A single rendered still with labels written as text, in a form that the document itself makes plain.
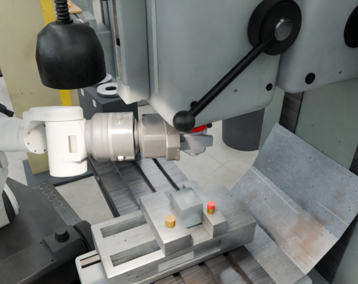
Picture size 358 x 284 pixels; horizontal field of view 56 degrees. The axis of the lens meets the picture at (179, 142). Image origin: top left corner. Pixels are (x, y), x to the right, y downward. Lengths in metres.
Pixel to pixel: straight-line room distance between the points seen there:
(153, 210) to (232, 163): 1.92
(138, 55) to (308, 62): 0.25
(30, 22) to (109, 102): 1.27
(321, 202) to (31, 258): 0.96
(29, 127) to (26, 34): 1.61
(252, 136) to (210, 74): 2.27
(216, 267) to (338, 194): 0.33
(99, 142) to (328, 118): 0.55
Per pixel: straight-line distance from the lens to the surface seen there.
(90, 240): 1.34
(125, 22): 0.47
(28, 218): 1.52
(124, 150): 0.58
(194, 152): 0.62
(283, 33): 0.47
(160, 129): 0.59
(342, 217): 0.88
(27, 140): 0.68
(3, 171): 1.18
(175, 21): 0.42
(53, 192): 1.87
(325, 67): 0.58
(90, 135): 0.59
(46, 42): 0.37
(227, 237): 0.79
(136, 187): 0.99
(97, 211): 2.29
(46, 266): 1.30
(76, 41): 0.37
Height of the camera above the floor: 1.57
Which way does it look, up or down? 33 degrees down
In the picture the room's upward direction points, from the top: straight up
